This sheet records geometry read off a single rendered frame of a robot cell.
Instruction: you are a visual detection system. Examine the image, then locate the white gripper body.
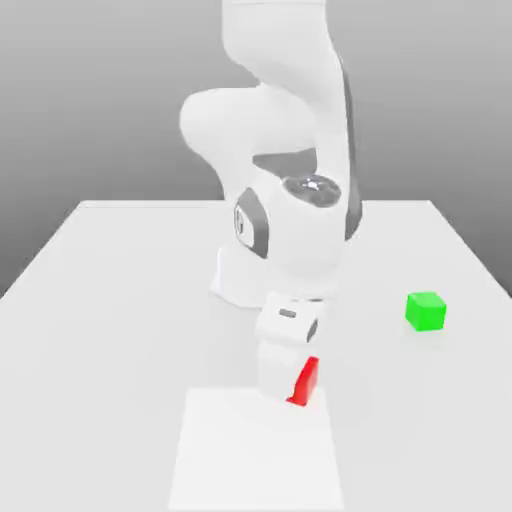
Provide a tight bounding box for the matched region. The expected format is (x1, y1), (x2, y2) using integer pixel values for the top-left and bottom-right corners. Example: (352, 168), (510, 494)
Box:
(256, 338), (314, 402)

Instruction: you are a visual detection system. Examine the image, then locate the small red cube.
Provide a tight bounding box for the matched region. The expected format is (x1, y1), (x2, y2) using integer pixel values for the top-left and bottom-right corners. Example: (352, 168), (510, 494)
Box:
(285, 355), (321, 408)

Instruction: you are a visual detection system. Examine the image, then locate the small green cube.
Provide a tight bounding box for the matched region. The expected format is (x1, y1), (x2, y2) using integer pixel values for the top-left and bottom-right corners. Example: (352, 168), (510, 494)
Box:
(404, 291), (448, 333)

